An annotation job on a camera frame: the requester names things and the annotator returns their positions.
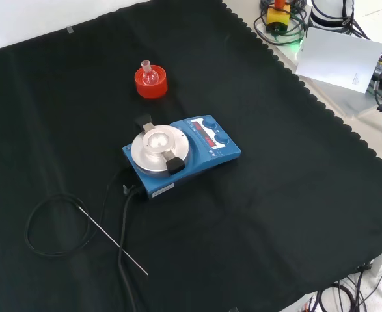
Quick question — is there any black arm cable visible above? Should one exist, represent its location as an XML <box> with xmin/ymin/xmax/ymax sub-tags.
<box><xmin>339</xmin><ymin>0</ymin><xmax>375</xmax><ymax>40</ymax></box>

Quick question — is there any black floor cable loop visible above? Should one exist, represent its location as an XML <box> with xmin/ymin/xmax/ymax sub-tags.
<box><xmin>316</xmin><ymin>281</ymin><xmax>361</xmax><ymax>312</ymax></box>

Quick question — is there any clear glass round-bottom flask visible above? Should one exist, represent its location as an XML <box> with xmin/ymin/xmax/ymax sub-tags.
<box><xmin>141</xmin><ymin>59</ymin><xmax>159</xmax><ymax>87</ymax></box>

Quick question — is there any black bench cloth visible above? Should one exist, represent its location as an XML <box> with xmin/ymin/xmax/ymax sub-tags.
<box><xmin>0</xmin><ymin>0</ymin><xmax>382</xmax><ymax>312</ymax></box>

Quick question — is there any grey base plate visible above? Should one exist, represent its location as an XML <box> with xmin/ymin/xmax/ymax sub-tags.
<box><xmin>307</xmin><ymin>76</ymin><xmax>382</xmax><ymax>116</ymax></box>

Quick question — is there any thick black power cable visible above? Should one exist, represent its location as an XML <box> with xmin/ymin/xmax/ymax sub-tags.
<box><xmin>116</xmin><ymin>183</ymin><xmax>146</xmax><ymax>312</ymax></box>

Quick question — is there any steel probe with thin cable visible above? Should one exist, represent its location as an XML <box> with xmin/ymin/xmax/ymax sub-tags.
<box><xmin>24</xmin><ymin>168</ymin><xmax>150</xmax><ymax>276</ymax></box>

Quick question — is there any pale board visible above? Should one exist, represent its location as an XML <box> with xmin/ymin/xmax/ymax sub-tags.
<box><xmin>294</xmin><ymin>26</ymin><xmax>382</xmax><ymax>95</ymax></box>

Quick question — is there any orange flask support ring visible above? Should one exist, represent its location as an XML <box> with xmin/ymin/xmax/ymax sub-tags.
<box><xmin>133</xmin><ymin>64</ymin><xmax>169</xmax><ymax>99</ymax></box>

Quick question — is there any yellow stop button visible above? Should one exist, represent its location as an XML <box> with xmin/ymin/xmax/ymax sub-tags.
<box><xmin>266</xmin><ymin>0</ymin><xmax>291</xmax><ymax>34</ymax></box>

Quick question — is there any heater with blue base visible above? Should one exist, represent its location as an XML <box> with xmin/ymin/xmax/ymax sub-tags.
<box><xmin>122</xmin><ymin>114</ymin><xmax>243</xmax><ymax>201</ymax></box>

